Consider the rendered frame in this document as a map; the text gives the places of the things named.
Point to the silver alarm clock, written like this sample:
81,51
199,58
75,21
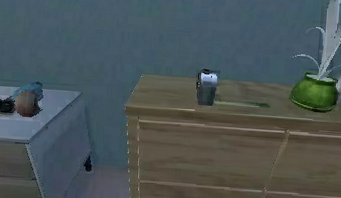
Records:
207,88

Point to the wooden chest of drawers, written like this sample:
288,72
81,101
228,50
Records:
208,149

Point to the grey bedside table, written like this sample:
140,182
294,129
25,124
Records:
55,135

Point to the white plant in green pot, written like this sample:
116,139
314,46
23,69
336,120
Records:
314,93

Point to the small black object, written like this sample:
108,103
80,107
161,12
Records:
4,105

